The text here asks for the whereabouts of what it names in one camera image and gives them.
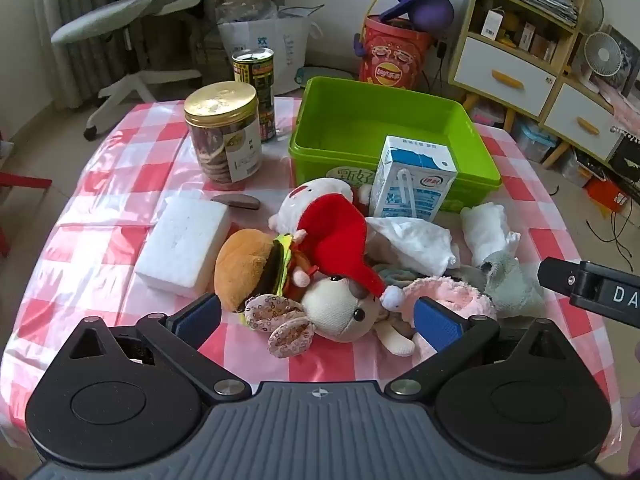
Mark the stack of magazines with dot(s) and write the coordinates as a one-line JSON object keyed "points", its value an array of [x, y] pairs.
{"points": [[545, 0]]}

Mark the grey green scrunchie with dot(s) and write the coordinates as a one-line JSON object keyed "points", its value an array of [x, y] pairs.
{"points": [[400, 272]]}

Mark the blue white milk carton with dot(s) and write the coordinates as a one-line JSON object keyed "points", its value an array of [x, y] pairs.
{"points": [[415, 190]]}

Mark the brown round coaster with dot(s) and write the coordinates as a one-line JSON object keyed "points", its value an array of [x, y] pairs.
{"points": [[240, 203]]}

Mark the grey green cloth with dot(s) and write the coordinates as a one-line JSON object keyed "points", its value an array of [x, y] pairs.
{"points": [[515, 285]]}

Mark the framed picture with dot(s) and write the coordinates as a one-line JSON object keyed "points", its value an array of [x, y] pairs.
{"points": [[627, 55]]}

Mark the white cloth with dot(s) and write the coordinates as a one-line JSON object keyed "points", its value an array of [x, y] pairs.
{"points": [[420, 245], [485, 230]]}

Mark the green black tin can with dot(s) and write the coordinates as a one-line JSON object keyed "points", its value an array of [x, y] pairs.
{"points": [[262, 90]]}

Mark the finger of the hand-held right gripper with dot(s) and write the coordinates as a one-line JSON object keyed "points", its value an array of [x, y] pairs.
{"points": [[557, 274]]}

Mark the wooden shelf cabinet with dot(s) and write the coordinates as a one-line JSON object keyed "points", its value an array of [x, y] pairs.
{"points": [[465, 20]]}

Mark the white foam block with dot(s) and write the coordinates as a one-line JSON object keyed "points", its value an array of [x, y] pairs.
{"points": [[180, 240]]}

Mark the red chair frame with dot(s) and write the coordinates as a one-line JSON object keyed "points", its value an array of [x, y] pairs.
{"points": [[20, 182]]}

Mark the grey white office chair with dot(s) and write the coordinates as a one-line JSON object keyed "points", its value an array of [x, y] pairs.
{"points": [[100, 20]]}

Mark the pink fluffy headband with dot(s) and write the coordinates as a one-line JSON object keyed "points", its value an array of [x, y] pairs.
{"points": [[450, 290]]}

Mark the large white desk fan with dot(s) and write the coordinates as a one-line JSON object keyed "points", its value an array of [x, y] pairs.
{"points": [[592, 10]]}

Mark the red santa hat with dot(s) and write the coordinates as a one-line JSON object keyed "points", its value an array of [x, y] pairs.
{"points": [[335, 230]]}

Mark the clear plastic storage box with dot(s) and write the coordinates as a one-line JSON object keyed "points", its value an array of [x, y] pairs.
{"points": [[532, 140]]}

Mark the beige mouse doll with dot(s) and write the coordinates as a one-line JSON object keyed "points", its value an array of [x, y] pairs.
{"points": [[335, 310]]}

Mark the red snack bucket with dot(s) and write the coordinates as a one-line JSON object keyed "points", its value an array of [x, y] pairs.
{"points": [[395, 60]]}

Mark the red white checked tablecloth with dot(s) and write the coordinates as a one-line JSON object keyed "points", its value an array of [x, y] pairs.
{"points": [[125, 170]]}

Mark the white cabinet drawer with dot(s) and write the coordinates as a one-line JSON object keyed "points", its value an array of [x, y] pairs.
{"points": [[580, 110], [505, 60]]}

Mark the orange box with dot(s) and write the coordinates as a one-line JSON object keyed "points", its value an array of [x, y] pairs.
{"points": [[605, 195]]}

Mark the black wall plug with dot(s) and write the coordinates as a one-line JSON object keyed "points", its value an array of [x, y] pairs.
{"points": [[441, 50]]}

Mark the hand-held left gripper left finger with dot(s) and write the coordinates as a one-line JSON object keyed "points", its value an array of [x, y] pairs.
{"points": [[200, 316]]}

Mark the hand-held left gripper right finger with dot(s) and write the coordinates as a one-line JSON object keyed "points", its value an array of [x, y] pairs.
{"points": [[440, 327]]}

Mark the cookie jar with gold lid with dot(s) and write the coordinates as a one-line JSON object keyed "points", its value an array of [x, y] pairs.
{"points": [[220, 135]]}

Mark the green plastic bin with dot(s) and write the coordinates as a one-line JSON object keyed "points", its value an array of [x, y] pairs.
{"points": [[350, 125]]}

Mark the small white desk fan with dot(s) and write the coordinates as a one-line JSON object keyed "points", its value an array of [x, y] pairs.
{"points": [[602, 57]]}

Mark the small white box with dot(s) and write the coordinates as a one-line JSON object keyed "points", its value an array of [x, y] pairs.
{"points": [[492, 24]]}

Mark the hamburger plush toy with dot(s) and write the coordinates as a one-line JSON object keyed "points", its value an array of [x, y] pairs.
{"points": [[245, 260]]}

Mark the white plush toy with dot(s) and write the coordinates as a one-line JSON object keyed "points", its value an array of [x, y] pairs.
{"points": [[300, 205]]}

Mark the white shopping bag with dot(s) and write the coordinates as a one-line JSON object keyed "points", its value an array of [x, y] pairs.
{"points": [[285, 45]]}

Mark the person's right hand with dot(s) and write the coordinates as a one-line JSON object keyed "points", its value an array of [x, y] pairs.
{"points": [[635, 430]]}

